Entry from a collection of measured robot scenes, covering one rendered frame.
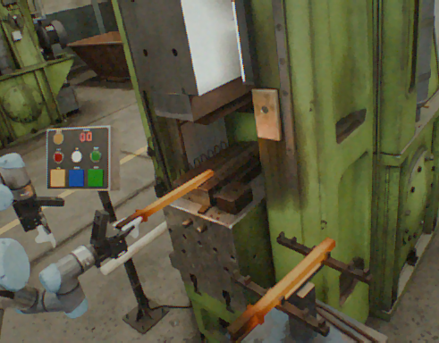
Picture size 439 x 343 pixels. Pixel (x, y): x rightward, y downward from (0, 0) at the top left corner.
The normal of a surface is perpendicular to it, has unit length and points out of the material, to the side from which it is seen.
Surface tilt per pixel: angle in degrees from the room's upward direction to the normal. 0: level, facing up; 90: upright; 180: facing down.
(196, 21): 90
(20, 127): 90
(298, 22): 90
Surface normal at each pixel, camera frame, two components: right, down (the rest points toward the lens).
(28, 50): 0.65, 0.05
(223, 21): 0.75, 0.19
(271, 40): -0.64, 0.44
